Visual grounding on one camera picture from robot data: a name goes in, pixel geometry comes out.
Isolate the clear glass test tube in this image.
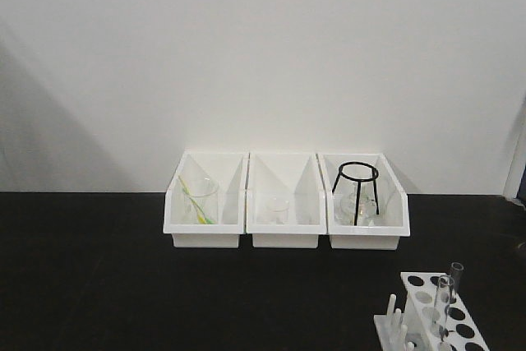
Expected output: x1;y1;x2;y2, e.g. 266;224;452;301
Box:
432;275;454;341

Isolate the clear rear test tube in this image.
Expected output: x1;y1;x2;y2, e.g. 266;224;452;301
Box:
449;261;464;303

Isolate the white test tube rack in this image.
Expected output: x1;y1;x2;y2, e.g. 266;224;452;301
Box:
373;272;488;350

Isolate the white middle storage bin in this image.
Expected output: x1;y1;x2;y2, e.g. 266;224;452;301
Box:
246;152;327;248

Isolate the white storage bin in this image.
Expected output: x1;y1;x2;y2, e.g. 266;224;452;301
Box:
163;150;249;248
316;153;410;250
246;152;327;248

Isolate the small glass beaker middle bin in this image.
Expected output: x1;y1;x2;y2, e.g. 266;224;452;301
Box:
266;196;289;224

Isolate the glass beaker in left bin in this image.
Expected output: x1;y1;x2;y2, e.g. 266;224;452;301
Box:
179;176;220;224

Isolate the white left storage bin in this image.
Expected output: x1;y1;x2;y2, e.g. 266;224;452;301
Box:
163;150;249;248

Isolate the yellow green stirring rod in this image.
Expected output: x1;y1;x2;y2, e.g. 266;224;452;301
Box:
178;175;217;226

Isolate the glass flask in right bin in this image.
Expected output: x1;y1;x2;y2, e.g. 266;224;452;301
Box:
333;178;377;226

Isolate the white right storage bin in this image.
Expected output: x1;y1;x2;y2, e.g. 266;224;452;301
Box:
316;153;410;250

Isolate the black wire tripod stand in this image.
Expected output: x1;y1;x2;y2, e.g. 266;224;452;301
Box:
331;161;380;226

